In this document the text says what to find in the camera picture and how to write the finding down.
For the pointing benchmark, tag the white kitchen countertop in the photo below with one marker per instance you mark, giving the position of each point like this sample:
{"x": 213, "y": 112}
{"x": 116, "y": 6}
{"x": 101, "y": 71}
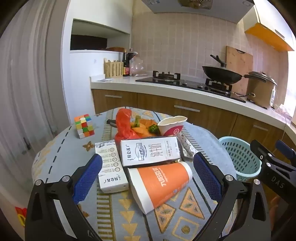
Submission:
{"x": 175, "y": 91}

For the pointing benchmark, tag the dark sauce bottle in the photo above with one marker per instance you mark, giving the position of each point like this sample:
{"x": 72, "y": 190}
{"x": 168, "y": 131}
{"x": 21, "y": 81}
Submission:
{"x": 126, "y": 64}
{"x": 131, "y": 56}

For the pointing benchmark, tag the red and white paper bowl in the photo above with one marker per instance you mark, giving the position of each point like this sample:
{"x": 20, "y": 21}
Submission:
{"x": 172, "y": 129}

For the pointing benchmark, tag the clear plastic bag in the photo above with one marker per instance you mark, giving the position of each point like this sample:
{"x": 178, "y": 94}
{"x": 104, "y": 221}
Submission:
{"x": 138, "y": 68}

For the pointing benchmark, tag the white wall cabinet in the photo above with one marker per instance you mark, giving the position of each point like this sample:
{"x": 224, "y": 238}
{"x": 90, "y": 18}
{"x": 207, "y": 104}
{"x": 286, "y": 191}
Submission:
{"x": 272, "y": 25}

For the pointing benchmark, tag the light blue plastic basket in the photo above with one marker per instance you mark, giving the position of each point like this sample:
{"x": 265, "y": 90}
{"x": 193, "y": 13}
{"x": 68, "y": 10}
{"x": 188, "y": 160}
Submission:
{"x": 240, "y": 160}

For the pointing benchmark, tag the broccoli floret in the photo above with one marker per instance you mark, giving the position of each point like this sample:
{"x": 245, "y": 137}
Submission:
{"x": 153, "y": 128}

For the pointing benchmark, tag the red and yellow sticker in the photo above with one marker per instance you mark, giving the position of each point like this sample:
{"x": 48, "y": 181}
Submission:
{"x": 21, "y": 215}

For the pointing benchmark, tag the wooden base cabinet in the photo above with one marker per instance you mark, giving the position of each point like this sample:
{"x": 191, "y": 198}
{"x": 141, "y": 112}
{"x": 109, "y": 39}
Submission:
{"x": 157, "y": 106}

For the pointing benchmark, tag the black wok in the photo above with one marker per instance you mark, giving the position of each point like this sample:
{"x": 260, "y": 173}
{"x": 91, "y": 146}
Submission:
{"x": 220, "y": 74}

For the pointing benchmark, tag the person's right hand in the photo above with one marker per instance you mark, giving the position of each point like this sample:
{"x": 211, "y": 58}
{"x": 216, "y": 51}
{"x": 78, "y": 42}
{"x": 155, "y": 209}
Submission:
{"x": 275, "y": 206}

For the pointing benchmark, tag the patterned tablecloth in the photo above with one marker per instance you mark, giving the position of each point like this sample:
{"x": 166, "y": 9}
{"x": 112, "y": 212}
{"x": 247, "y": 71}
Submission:
{"x": 115, "y": 215}

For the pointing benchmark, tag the large white milk carton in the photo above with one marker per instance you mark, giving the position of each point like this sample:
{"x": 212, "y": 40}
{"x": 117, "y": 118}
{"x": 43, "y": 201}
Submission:
{"x": 150, "y": 150}

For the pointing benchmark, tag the black gas stove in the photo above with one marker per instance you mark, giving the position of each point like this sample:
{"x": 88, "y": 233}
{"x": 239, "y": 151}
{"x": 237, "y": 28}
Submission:
{"x": 182, "y": 83}

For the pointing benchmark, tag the woven utensil basket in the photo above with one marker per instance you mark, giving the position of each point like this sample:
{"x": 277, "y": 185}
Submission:
{"x": 113, "y": 69}

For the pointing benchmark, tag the dotted snack wrapper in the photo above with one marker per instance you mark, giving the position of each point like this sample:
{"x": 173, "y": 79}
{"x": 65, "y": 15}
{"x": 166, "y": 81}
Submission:
{"x": 187, "y": 146}

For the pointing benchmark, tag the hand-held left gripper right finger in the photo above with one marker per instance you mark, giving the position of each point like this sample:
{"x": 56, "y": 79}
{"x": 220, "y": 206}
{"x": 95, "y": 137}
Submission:
{"x": 207, "y": 179}

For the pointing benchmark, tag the orange carrot pieces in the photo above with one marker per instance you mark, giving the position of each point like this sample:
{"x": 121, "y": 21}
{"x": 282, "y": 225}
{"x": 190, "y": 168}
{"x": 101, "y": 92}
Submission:
{"x": 144, "y": 129}

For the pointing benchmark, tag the orange paper cup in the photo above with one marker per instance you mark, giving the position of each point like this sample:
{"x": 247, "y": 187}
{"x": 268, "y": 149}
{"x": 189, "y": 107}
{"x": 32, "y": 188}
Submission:
{"x": 159, "y": 183}

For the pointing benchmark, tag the paper sheet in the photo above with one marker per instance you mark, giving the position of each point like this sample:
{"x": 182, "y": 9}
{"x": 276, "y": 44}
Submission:
{"x": 104, "y": 80}

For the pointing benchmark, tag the brown rice cooker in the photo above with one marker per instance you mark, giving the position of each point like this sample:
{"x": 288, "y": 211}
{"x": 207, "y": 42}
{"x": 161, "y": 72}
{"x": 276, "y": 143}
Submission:
{"x": 260, "y": 92}

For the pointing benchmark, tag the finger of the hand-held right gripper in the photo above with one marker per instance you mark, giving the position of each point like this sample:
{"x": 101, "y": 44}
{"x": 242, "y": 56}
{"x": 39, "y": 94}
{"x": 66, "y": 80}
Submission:
{"x": 261, "y": 150}
{"x": 285, "y": 148}

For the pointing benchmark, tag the green vegetable stalk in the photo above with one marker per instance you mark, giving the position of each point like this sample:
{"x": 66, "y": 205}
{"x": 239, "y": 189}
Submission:
{"x": 137, "y": 121}

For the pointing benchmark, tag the colourful puzzle cube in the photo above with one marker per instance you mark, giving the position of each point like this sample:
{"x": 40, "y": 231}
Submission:
{"x": 84, "y": 126}

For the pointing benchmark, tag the range hood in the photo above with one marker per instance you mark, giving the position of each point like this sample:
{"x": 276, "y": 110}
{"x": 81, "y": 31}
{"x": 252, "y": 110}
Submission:
{"x": 198, "y": 10}

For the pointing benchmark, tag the orange plastic bag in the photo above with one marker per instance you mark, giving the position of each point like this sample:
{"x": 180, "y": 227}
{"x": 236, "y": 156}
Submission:
{"x": 122, "y": 122}

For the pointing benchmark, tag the small white milk carton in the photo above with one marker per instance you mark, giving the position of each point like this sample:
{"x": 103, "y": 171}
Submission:
{"x": 111, "y": 166}

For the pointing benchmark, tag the wooden cutting board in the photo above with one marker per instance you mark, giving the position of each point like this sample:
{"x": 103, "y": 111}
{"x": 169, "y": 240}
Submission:
{"x": 238, "y": 60}

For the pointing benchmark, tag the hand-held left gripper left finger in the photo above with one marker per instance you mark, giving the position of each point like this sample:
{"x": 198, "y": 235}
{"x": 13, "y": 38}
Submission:
{"x": 89, "y": 177}

